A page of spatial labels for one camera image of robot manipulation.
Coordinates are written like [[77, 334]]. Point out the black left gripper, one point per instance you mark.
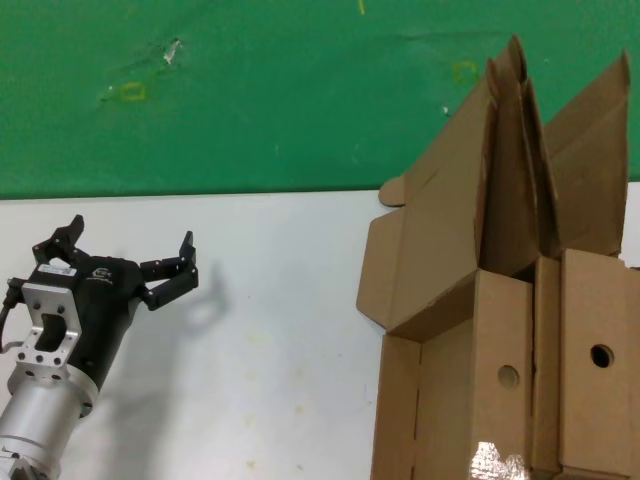
[[107, 305]]

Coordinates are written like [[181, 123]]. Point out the cardboard box with shiny tape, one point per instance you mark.
[[440, 225]]

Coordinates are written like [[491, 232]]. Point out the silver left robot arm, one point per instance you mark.
[[35, 420]]

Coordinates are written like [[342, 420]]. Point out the brown cardboard box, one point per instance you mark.
[[545, 350]]

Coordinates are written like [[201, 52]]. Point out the green table cloth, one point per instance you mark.
[[250, 100]]

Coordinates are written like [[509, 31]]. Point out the silver camera mount bracket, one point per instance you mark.
[[31, 300]]

